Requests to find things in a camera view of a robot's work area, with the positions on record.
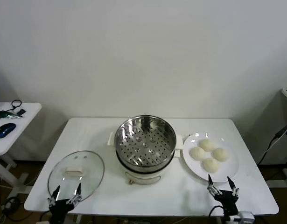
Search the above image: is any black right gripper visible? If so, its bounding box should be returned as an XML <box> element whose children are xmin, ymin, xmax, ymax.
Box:
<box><xmin>207</xmin><ymin>174</ymin><xmax>240</xmax><ymax>217</ymax></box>

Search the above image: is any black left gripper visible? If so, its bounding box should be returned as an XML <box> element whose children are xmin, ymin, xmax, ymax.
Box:
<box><xmin>48</xmin><ymin>182</ymin><xmax>82</xmax><ymax>224</ymax></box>

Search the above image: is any glass lid with cream handle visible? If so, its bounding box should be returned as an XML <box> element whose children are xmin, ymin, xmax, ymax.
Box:
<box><xmin>47</xmin><ymin>150</ymin><xmax>105</xmax><ymax>203</ymax></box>

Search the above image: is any white steamed baozi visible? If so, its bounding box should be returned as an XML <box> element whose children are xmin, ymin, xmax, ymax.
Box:
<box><xmin>198</xmin><ymin>139</ymin><xmax>215</xmax><ymax>152</ymax></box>
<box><xmin>189</xmin><ymin>147</ymin><xmax>206</xmax><ymax>161</ymax></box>
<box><xmin>212</xmin><ymin>147</ymin><xmax>229</xmax><ymax>162</ymax></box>
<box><xmin>203</xmin><ymin>158</ymin><xmax>220</xmax><ymax>173</ymax></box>

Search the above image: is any stainless steel steamer basket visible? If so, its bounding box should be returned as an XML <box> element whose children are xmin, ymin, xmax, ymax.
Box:
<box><xmin>107</xmin><ymin>114</ymin><xmax>183</xmax><ymax>168</ymax></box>

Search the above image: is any white round plate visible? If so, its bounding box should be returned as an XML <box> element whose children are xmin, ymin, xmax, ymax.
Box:
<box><xmin>182</xmin><ymin>132</ymin><xmax>240</xmax><ymax>183</ymax></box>

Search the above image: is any white stand base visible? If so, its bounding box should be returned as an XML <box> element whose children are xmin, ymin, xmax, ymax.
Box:
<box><xmin>266</xmin><ymin>168</ymin><xmax>287</xmax><ymax>189</ymax></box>

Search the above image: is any cream electric cooking pot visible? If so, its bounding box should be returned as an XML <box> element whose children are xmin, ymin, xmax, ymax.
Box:
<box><xmin>115</xmin><ymin>149</ymin><xmax>181</xmax><ymax>186</ymax></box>

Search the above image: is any white side table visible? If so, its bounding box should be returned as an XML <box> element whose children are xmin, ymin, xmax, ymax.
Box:
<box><xmin>0</xmin><ymin>102</ymin><xmax>42</xmax><ymax>196</ymax></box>

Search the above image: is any blue computer mouse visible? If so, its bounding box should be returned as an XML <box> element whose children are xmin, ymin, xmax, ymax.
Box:
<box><xmin>0</xmin><ymin>123</ymin><xmax>17</xmax><ymax>139</ymax></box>

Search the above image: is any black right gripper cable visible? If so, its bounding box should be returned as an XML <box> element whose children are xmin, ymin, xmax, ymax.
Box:
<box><xmin>210</xmin><ymin>205</ymin><xmax>228</xmax><ymax>224</ymax></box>

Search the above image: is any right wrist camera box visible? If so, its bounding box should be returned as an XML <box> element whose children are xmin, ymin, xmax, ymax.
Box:
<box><xmin>229</xmin><ymin>211</ymin><xmax>255</xmax><ymax>224</ymax></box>

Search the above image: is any black adapter with cable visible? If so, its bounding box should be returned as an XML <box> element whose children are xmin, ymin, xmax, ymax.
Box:
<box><xmin>257</xmin><ymin>123</ymin><xmax>287</xmax><ymax>165</ymax></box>

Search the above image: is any green handled tool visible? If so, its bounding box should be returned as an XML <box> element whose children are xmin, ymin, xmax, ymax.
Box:
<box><xmin>0</xmin><ymin>110</ymin><xmax>21</xmax><ymax>120</ymax></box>

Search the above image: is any black looped cord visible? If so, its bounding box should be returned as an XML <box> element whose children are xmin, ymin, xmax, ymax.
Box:
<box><xmin>4</xmin><ymin>99</ymin><xmax>23</xmax><ymax>112</ymax></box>

